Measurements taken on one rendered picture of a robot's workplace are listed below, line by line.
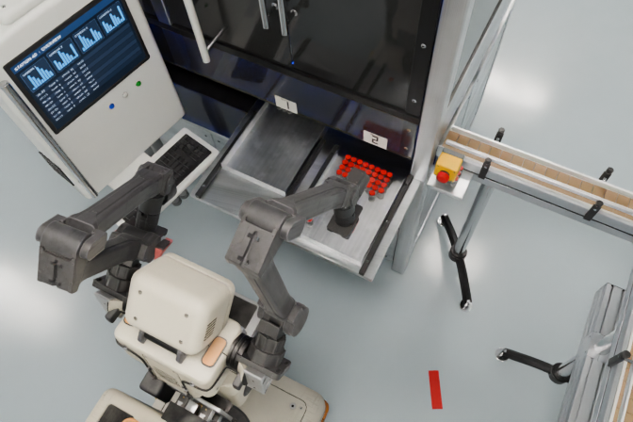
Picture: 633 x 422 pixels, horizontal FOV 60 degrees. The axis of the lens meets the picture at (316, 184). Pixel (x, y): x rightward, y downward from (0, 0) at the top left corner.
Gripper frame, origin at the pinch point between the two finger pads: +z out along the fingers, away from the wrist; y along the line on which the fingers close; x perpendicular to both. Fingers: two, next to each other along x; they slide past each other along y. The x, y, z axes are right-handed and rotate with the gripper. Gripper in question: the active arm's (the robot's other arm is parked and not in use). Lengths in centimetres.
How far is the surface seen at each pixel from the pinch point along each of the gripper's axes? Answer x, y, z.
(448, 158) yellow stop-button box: -16.6, 39.7, 7.6
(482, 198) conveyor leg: -31, 50, 42
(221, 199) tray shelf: 48, -1, 20
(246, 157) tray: 49, 17, 21
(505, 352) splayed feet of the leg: -65, 17, 103
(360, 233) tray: -0.1, 9.0, 21.1
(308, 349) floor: 12, -20, 108
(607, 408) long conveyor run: -82, -9, 16
